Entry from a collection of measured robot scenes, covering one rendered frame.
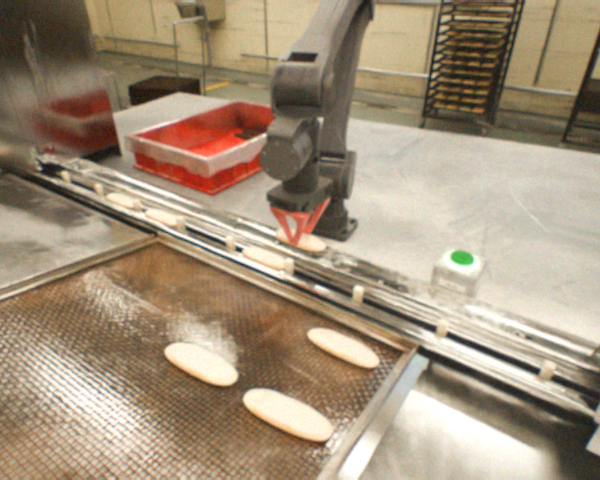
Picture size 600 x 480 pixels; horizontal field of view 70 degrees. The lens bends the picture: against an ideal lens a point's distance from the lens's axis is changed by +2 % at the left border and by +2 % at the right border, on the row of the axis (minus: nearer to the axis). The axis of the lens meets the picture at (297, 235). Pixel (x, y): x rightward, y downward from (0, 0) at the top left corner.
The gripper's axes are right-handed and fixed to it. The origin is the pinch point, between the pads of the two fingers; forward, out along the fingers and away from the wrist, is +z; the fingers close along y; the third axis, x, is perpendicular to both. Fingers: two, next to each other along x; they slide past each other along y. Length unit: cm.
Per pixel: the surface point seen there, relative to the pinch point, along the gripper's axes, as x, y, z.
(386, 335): -20.5, -9.7, 3.8
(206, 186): 40.4, 18.0, 8.9
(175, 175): 52, 18, 9
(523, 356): -36.7, 1.5, 8.0
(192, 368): -5.6, -30.4, 0.0
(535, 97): 10, 440, 70
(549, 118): -8, 439, 88
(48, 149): 80, 2, 2
